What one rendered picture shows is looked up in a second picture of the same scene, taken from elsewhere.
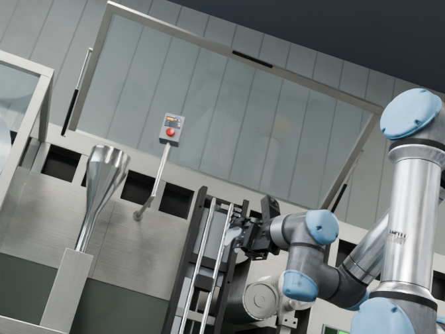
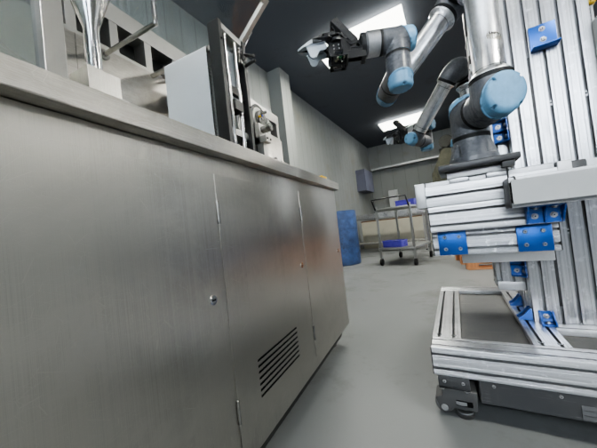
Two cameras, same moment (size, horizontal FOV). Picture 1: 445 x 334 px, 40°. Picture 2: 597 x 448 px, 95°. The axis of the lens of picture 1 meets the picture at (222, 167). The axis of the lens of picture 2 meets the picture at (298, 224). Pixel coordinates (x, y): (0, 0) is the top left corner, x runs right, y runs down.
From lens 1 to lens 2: 1.25 m
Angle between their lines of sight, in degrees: 55
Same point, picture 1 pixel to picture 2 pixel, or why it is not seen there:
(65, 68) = not seen: outside the picture
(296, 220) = (396, 30)
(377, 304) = (509, 73)
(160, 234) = (131, 77)
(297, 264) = (407, 62)
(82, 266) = (113, 88)
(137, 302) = not seen: hidden behind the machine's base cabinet
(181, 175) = (128, 22)
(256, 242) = (350, 52)
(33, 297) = not seen: hidden behind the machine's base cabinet
